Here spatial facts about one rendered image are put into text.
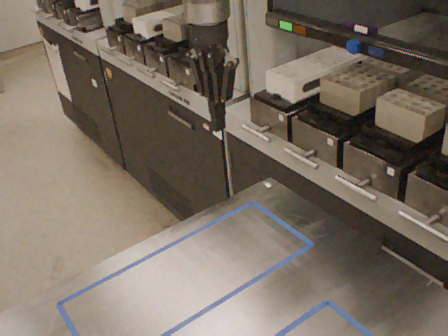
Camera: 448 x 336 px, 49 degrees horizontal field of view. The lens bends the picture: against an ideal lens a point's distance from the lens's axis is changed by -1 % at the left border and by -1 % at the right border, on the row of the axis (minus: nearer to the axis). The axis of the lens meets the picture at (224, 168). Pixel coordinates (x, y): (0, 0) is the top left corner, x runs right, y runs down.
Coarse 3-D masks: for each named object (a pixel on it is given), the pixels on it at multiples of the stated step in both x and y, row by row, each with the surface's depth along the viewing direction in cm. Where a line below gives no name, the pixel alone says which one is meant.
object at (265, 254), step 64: (256, 192) 84; (128, 256) 74; (192, 256) 72; (256, 256) 71; (320, 256) 70; (384, 256) 69; (0, 320) 65; (64, 320) 64; (128, 320) 63; (192, 320) 62; (256, 320) 62; (320, 320) 61; (384, 320) 60
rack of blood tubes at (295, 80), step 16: (336, 48) 126; (288, 64) 120; (304, 64) 119; (320, 64) 118; (336, 64) 117; (272, 80) 115; (288, 80) 111; (304, 80) 112; (288, 96) 113; (304, 96) 114
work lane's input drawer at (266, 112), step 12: (252, 96) 120; (264, 96) 116; (276, 96) 115; (312, 96) 114; (252, 108) 120; (264, 108) 116; (276, 108) 113; (288, 108) 111; (300, 108) 112; (252, 120) 122; (264, 120) 118; (276, 120) 114; (288, 120) 111; (252, 132) 116; (264, 132) 117; (276, 132) 116; (288, 132) 113
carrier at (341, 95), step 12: (324, 84) 107; (336, 84) 104; (348, 84) 103; (324, 96) 108; (336, 96) 105; (348, 96) 102; (360, 96) 100; (336, 108) 107; (348, 108) 104; (360, 108) 102
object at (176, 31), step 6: (168, 18) 157; (162, 24) 158; (168, 24) 155; (174, 24) 152; (180, 24) 150; (168, 30) 156; (174, 30) 153; (180, 30) 150; (168, 36) 158; (174, 36) 155; (180, 36) 152; (186, 36) 152
